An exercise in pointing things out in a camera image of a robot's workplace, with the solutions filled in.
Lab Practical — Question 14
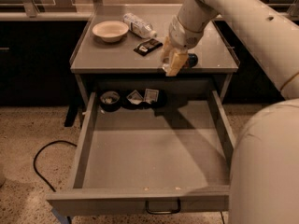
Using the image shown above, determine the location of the grey cabinet table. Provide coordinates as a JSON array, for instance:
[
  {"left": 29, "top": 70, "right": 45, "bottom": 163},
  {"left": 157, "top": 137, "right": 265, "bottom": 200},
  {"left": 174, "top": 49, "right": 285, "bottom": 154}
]
[{"left": 71, "top": 4, "right": 238, "bottom": 103}]

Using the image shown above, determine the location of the black round container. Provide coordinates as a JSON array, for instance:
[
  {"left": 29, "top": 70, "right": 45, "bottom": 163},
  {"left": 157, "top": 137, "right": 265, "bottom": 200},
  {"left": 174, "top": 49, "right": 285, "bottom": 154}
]
[{"left": 100, "top": 91, "right": 121, "bottom": 112}]

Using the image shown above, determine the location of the white ceramic bowl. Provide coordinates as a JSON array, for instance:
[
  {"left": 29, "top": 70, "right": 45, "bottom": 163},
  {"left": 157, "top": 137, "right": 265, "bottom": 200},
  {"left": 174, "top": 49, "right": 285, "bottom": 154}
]
[{"left": 92, "top": 21, "right": 129, "bottom": 43}]

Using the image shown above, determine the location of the black drawer handle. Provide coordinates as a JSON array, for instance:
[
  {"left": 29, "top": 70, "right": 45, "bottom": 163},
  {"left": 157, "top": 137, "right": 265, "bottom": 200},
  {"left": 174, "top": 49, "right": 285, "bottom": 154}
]
[{"left": 145, "top": 200, "right": 181, "bottom": 215}]

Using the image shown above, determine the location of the black snack packet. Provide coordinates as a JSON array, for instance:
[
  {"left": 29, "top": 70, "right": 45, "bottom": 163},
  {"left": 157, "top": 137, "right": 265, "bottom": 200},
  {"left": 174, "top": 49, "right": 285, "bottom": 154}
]
[{"left": 134, "top": 38, "right": 163, "bottom": 56}]

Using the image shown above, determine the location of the silver blue redbull can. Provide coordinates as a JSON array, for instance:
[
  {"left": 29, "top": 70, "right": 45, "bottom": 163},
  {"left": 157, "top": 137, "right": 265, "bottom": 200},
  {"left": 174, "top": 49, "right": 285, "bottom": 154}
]
[{"left": 162, "top": 53, "right": 199, "bottom": 72}]

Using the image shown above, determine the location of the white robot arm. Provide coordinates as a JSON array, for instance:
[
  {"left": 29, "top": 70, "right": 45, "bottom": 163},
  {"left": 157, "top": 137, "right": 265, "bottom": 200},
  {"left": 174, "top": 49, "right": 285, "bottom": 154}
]
[{"left": 161, "top": 0, "right": 299, "bottom": 224}]

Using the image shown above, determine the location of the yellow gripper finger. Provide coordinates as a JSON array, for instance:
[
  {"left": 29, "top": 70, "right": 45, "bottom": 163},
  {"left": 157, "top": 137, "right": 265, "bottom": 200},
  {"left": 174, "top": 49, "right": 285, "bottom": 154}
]
[
  {"left": 160, "top": 36, "right": 172, "bottom": 62},
  {"left": 165, "top": 51, "right": 188, "bottom": 77}
]

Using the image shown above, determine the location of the black tray with packets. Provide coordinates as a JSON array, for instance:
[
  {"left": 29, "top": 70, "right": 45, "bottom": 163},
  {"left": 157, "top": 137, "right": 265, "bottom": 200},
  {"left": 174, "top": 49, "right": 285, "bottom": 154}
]
[{"left": 121, "top": 89, "right": 167, "bottom": 110}]

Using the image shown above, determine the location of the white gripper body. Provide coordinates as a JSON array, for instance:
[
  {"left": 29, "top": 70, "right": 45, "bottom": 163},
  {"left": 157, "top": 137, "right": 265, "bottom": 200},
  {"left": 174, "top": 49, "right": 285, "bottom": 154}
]
[{"left": 168, "top": 16, "right": 204, "bottom": 49}]

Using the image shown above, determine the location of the grey counter rail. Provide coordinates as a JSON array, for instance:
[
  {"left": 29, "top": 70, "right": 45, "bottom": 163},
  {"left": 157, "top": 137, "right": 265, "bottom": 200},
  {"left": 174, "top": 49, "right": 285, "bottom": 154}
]
[{"left": 0, "top": 12, "right": 92, "bottom": 21}]

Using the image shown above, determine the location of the black floor cable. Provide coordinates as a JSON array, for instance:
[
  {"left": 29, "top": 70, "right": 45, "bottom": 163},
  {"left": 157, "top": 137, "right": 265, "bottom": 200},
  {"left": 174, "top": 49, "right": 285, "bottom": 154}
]
[{"left": 33, "top": 139, "right": 78, "bottom": 192}]

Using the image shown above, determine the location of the grey open top drawer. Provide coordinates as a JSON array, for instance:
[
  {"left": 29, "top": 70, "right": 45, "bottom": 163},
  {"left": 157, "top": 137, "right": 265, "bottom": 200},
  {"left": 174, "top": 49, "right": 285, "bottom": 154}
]
[{"left": 46, "top": 80, "right": 235, "bottom": 216}]

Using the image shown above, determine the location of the clear plastic water bottle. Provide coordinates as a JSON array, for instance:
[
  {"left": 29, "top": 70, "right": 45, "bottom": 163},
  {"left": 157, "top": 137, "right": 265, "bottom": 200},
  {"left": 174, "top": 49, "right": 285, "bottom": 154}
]
[{"left": 123, "top": 13, "right": 157, "bottom": 38}]

